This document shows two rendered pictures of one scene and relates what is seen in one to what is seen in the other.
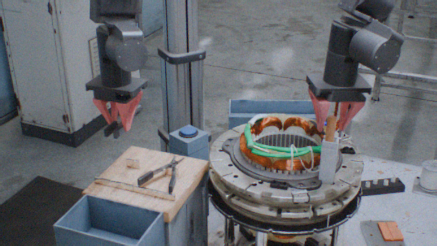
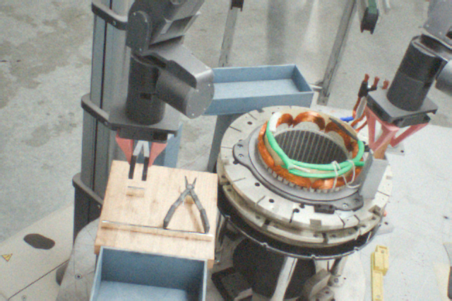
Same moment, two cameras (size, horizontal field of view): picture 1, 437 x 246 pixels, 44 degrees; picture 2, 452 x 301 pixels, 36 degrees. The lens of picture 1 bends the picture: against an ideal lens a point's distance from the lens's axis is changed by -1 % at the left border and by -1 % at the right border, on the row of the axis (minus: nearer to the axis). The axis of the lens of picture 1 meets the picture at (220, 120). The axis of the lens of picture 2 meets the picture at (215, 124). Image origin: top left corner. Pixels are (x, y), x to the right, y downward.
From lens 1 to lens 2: 54 cm
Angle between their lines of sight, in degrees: 24
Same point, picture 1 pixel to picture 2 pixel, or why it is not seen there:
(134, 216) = (167, 266)
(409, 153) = (287, 51)
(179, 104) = (124, 75)
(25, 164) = not seen: outside the picture
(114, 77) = (153, 113)
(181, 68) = not seen: hidden behind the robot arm
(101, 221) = (116, 273)
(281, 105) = (251, 72)
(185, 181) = (208, 210)
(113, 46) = (177, 91)
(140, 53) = (208, 95)
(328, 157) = (376, 174)
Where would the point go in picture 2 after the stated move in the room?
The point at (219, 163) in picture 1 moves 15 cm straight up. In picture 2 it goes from (244, 184) to (260, 116)
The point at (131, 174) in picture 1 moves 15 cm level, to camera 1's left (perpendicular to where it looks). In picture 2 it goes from (139, 206) to (47, 219)
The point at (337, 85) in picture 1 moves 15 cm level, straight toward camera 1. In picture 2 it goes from (408, 109) to (441, 177)
